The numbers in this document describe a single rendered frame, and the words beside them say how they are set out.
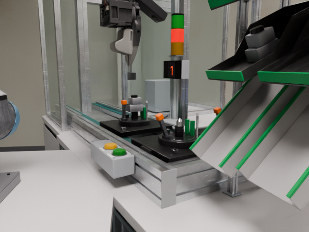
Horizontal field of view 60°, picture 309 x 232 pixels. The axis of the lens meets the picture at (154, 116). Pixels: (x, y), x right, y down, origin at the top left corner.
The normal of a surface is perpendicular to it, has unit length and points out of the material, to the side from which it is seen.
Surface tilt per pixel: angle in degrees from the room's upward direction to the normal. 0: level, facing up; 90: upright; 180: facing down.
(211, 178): 90
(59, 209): 0
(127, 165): 90
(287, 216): 0
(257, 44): 115
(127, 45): 93
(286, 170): 45
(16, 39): 90
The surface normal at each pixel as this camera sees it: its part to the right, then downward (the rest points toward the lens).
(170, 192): 0.51, 0.16
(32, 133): 0.10, 0.18
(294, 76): -0.85, 0.48
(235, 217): 0.00, -0.98
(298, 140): -0.66, -0.65
